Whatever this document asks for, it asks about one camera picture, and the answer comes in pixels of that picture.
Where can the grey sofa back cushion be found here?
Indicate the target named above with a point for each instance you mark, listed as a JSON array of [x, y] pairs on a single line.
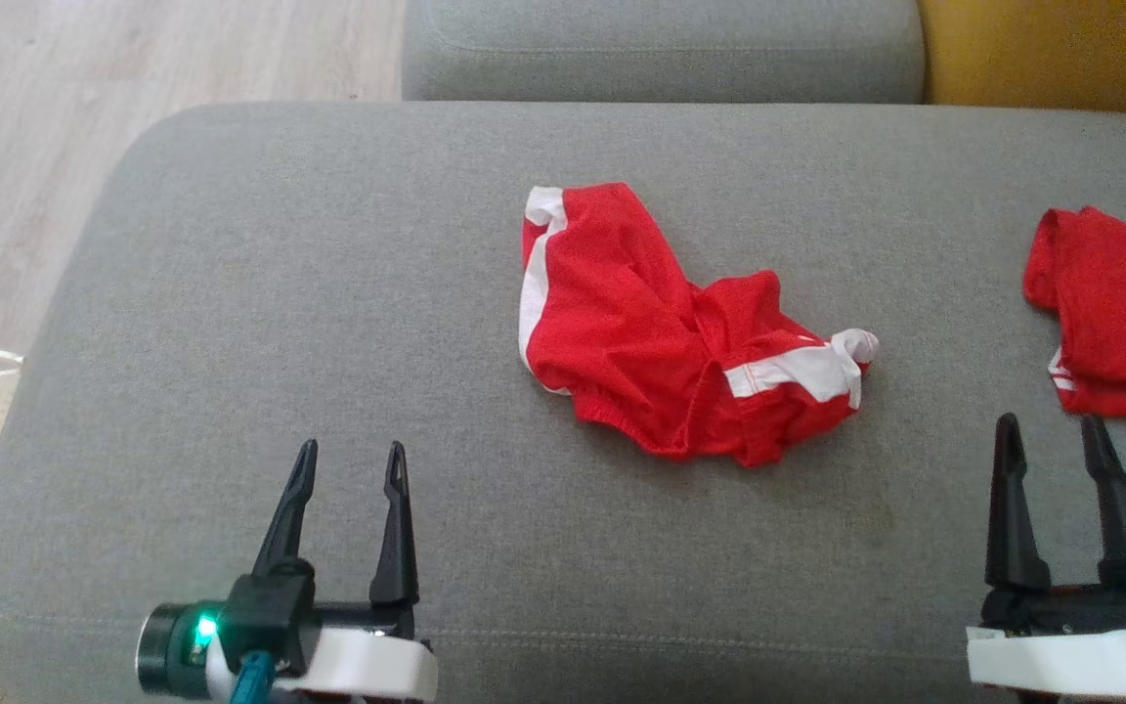
[[661, 49]]

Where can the red basketball jersey white trim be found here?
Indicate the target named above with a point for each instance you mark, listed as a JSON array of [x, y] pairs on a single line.
[[1125, 313]]

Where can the yellow sofa cushion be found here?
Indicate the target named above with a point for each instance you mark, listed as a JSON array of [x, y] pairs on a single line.
[[1061, 49]]

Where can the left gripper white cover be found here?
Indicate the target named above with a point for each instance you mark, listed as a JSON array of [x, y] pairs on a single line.
[[377, 665]]

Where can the red mesh shorts white stripes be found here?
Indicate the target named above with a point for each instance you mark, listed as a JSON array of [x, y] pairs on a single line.
[[622, 332]]

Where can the grey sofa seat cushion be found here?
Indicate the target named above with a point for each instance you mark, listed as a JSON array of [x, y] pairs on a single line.
[[328, 323]]

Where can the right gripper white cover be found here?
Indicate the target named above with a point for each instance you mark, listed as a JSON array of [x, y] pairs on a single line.
[[1071, 660]]

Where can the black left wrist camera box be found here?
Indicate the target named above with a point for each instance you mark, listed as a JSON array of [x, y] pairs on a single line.
[[265, 616]]

